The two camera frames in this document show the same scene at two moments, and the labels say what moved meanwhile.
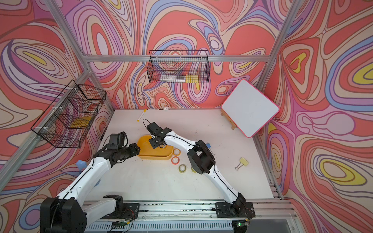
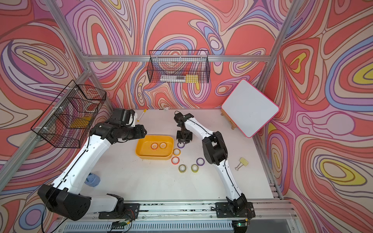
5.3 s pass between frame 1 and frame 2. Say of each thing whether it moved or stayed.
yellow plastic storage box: stayed
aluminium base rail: stayed
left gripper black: moved
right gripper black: moved
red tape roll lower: stayed
